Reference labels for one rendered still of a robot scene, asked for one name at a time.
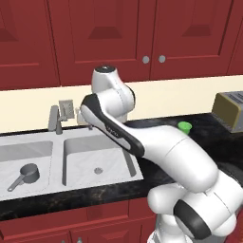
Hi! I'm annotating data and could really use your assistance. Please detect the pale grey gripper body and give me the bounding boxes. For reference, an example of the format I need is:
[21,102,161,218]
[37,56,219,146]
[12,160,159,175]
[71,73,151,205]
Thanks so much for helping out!
[75,108,92,127]

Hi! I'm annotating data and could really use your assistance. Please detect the grey sink tap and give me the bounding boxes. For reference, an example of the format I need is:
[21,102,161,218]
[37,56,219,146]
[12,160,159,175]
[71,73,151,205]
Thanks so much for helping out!
[47,104,65,136]

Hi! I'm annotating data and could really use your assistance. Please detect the white double basin sink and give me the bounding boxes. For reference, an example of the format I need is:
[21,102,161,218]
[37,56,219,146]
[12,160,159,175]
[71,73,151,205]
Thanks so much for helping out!
[0,125,145,202]

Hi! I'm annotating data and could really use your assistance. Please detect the green cup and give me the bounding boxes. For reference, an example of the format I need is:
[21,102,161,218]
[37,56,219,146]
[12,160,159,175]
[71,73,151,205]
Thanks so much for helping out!
[177,121,193,136]

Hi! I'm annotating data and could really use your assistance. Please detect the narrow red drawer front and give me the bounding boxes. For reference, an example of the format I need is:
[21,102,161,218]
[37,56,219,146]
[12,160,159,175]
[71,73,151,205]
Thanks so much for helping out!
[86,199,131,223]
[128,196,157,220]

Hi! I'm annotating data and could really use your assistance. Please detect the red base cupboard door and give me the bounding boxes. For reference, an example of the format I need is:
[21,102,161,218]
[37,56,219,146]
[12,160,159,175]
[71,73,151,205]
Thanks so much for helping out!
[140,215,158,243]
[0,231,72,243]
[69,218,142,243]

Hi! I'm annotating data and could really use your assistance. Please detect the wide red drawer front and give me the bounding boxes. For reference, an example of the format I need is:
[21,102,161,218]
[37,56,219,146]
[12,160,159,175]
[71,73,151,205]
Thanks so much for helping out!
[0,206,89,241]

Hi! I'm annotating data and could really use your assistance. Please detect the yellow and grey toaster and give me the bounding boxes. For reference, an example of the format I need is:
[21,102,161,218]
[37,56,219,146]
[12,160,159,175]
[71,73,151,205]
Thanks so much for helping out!
[211,90,243,134]

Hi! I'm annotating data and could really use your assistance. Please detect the grey wall outlet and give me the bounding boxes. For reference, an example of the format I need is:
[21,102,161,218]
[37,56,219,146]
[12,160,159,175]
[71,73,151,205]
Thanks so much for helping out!
[58,99,75,122]

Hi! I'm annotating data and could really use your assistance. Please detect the grey saucepan with handle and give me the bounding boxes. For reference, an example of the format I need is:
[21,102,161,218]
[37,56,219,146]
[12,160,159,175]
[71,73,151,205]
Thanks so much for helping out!
[7,162,41,193]

